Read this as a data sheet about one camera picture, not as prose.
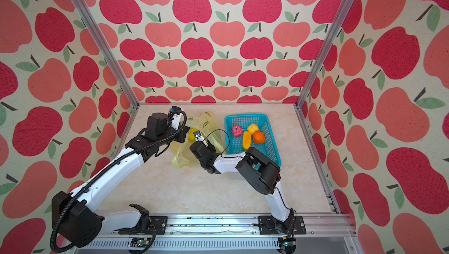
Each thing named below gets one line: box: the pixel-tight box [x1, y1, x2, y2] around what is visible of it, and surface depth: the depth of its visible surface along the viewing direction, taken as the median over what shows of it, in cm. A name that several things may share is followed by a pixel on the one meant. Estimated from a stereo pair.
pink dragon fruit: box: [232, 124, 243, 137], surface depth 103 cm
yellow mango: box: [242, 131, 252, 151], surface depth 99 cm
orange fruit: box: [253, 131, 265, 145], surface depth 100 cm
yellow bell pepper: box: [247, 122, 259, 135], surface depth 103 cm
